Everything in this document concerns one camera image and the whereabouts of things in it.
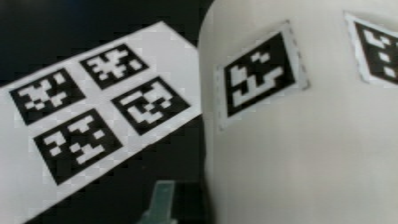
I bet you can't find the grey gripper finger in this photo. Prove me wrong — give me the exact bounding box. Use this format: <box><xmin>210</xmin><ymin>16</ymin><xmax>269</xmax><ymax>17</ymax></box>
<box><xmin>139</xmin><ymin>180</ymin><xmax>178</xmax><ymax>224</ymax></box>

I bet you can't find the white lamp shade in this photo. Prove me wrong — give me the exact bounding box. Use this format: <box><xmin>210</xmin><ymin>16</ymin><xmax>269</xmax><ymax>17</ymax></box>
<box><xmin>200</xmin><ymin>0</ymin><xmax>398</xmax><ymax>224</ymax></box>

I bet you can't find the white paper marker sheet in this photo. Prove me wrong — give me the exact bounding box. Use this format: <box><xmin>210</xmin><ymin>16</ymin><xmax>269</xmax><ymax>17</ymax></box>
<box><xmin>0</xmin><ymin>22</ymin><xmax>202</xmax><ymax>224</ymax></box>

